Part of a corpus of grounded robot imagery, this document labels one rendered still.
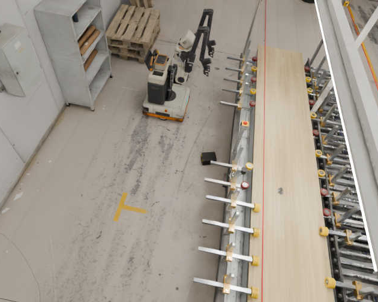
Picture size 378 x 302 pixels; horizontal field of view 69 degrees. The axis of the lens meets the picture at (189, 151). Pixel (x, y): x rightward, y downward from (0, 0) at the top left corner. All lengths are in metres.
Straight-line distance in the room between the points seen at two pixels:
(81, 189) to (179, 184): 1.28
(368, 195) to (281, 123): 2.36
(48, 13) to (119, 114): 1.67
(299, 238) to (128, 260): 1.86
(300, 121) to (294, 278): 1.90
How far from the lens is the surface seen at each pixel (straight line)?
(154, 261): 3.41
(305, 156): 3.39
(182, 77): 4.07
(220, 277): 2.72
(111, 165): 4.00
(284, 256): 2.73
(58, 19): 3.89
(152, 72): 4.05
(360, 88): 1.68
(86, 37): 4.52
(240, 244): 2.93
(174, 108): 4.29
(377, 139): 1.45
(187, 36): 3.74
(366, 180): 1.40
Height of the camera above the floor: 3.31
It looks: 53 degrees down
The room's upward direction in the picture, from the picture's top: 10 degrees clockwise
